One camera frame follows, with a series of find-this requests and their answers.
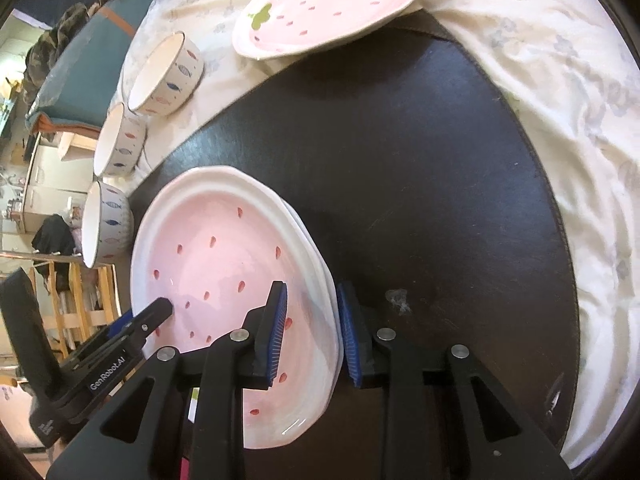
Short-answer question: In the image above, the cream printed blanket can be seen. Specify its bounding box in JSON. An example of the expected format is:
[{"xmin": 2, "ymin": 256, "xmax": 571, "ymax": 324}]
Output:
[{"xmin": 120, "ymin": 0, "xmax": 640, "ymax": 466}]

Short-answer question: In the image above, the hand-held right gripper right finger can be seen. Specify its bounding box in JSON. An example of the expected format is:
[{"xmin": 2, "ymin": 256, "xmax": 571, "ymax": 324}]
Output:
[{"xmin": 336, "ymin": 281, "xmax": 576, "ymax": 480}]

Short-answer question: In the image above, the teal cushion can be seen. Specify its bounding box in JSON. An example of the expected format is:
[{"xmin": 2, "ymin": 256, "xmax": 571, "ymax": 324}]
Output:
[{"xmin": 27, "ymin": 0, "xmax": 156, "ymax": 128}]

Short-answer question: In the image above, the black cloth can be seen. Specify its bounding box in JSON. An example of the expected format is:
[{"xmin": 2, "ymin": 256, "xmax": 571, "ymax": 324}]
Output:
[{"xmin": 32, "ymin": 215, "xmax": 76, "ymax": 256}]

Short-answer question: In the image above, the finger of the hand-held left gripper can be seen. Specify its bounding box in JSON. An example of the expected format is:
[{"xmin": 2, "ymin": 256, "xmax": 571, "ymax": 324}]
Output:
[
  {"xmin": 62, "ymin": 310, "xmax": 132, "ymax": 366},
  {"xmin": 127, "ymin": 297, "xmax": 173, "ymax": 358}
]

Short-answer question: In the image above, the pink strawberry plate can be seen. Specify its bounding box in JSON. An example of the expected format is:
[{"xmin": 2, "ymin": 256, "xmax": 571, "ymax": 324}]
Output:
[
  {"xmin": 231, "ymin": 0, "xmax": 432, "ymax": 61},
  {"xmin": 272, "ymin": 195, "xmax": 347, "ymax": 411},
  {"xmin": 130, "ymin": 165, "xmax": 346, "ymax": 450}
]

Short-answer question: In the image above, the dark brown leather mat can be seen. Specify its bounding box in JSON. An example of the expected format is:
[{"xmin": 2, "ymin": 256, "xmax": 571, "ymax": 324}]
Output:
[{"xmin": 122, "ymin": 10, "xmax": 581, "ymax": 466}]

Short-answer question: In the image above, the wooden rack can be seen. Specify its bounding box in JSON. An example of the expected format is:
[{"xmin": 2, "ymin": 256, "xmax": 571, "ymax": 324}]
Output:
[{"xmin": 0, "ymin": 252, "xmax": 126, "ymax": 361}]

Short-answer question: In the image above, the white cabinet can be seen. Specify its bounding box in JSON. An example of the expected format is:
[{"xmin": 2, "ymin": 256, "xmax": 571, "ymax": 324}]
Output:
[{"xmin": 20, "ymin": 130, "xmax": 101, "ymax": 233}]

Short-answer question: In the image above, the camouflage cloth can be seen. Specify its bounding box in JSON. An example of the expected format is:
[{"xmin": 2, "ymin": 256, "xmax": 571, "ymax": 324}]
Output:
[{"xmin": 25, "ymin": 2, "xmax": 91, "ymax": 96}]

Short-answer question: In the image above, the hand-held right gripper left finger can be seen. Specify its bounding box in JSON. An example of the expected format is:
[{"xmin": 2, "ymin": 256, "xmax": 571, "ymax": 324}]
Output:
[{"xmin": 47, "ymin": 280, "xmax": 290, "ymax": 480}]

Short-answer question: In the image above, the white fish-pattern bowl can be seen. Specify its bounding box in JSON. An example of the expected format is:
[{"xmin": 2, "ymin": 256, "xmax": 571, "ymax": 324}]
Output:
[
  {"xmin": 93, "ymin": 102, "xmax": 147, "ymax": 178},
  {"xmin": 81, "ymin": 181, "xmax": 135, "ymax": 268},
  {"xmin": 127, "ymin": 31, "xmax": 205, "ymax": 117}
]

